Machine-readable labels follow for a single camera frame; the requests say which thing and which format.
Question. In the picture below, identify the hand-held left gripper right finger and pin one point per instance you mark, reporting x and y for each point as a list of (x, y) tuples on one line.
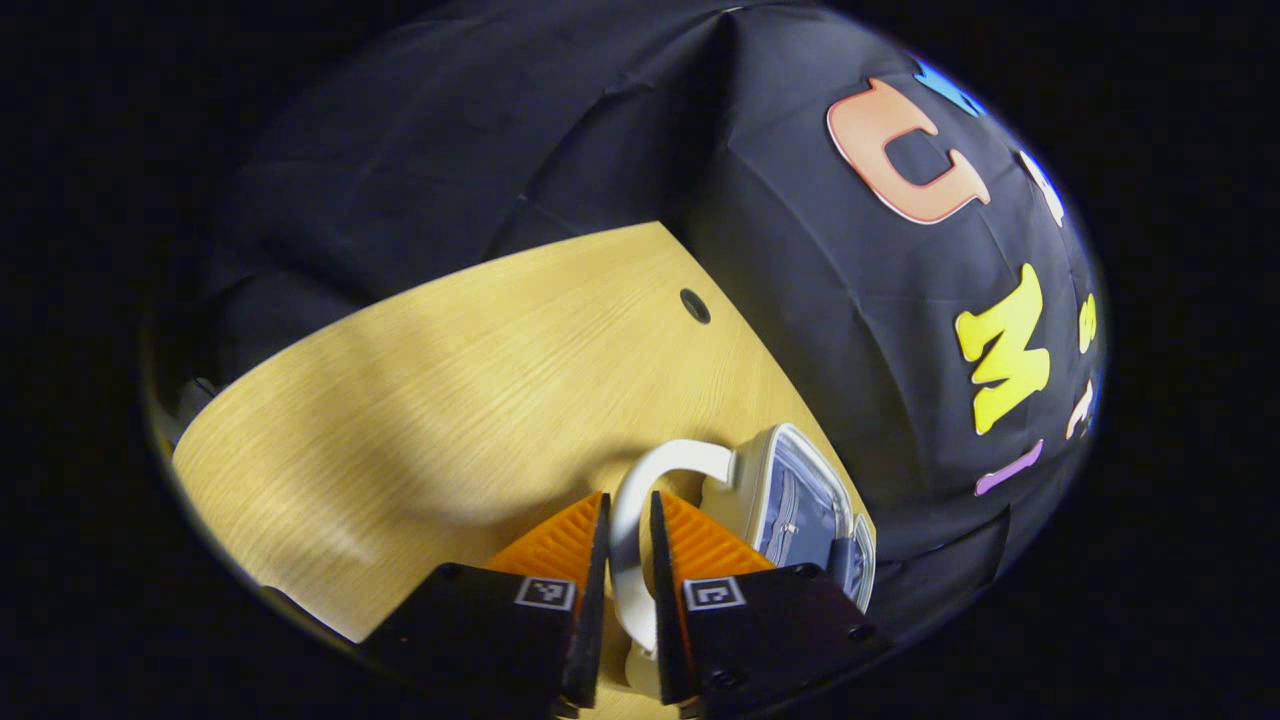
[(668, 640)]

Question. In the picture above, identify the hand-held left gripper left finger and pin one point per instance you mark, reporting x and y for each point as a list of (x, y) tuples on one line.
[(592, 630)]

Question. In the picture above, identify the white suitcase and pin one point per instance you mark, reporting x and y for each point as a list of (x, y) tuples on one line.
[(740, 480)]

